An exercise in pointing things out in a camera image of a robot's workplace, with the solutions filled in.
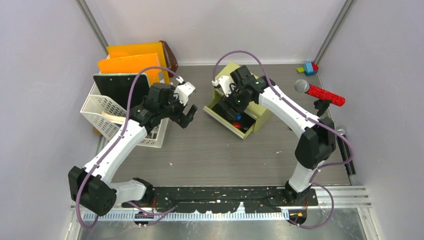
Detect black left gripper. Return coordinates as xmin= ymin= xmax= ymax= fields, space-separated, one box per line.
xmin=159 ymin=86 xmax=197 ymax=128

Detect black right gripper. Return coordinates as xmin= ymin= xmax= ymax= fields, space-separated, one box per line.
xmin=218 ymin=83 xmax=252 ymax=120

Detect green metal drawer cabinet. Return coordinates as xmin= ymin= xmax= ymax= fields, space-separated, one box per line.
xmin=203 ymin=62 xmax=272 ymax=139

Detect Nineteen Eighty-Four dark book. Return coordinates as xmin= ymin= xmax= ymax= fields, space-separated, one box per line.
xmin=101 ymin=111 xmax=126 ymax=125

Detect black clipboard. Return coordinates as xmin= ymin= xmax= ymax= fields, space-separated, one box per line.
xmin=93 ymin=73 xmax=150 ymax=109

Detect thick orange binder folder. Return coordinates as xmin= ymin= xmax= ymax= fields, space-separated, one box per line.
xmin=97 ymin=53 xmax=169 ymax=85

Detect white plastic file rack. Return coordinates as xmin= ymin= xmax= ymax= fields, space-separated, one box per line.
xmin=80 ymin=84 xmax=169 ymax=148

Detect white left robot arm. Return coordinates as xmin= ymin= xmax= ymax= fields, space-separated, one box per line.
xmin=68 ymin=81 xmax=197 ymax=216

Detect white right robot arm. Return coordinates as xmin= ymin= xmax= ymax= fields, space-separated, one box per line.
xmin=211 ymin=65 xmax=336 ymax=205

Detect brown wooden object behind rack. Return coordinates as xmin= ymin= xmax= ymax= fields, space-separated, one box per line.
xmin=159 ymin=40 xmax=178 ymax=73

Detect red glitter microphone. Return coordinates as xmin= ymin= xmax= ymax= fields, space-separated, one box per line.
xmin=294 ymin=79 xmax=346 ymax=107

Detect thin orange folder in rack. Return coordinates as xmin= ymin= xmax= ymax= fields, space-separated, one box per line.
xmin=106 ymin=41 xmax=169 ymax=67

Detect colourful toy blocks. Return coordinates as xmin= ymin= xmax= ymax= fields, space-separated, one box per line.
xmin=296 ymin=61 xmax=319 ymax=76

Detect black microphone stand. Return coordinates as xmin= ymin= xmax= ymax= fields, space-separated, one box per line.
xmin=313 ymin=99 xmax=333 ymax=117

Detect black handheld microphone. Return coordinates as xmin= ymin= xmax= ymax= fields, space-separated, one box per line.
xmin=336 ymin=126 xmax=356 ymax=176

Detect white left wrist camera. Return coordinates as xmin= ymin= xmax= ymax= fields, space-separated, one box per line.
xmin=173 ymin=76 xmax=196 ymax=106

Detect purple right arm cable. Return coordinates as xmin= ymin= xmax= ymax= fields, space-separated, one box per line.
xmin=211 ymin=50 xmax=355 ymax=230

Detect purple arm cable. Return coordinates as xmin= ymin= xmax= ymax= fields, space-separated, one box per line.
xmin=75 ymin=66 xmax=185 ymax=230
xmin=211 ymin=50 xmax=355 ymax=230

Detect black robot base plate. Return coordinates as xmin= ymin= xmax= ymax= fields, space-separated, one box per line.
xmin=133 ymin=186 xmax=319 ymax=214

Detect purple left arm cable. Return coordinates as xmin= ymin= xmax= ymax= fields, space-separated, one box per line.
xmin=75 ymin=66 xmax=185 ymax=230

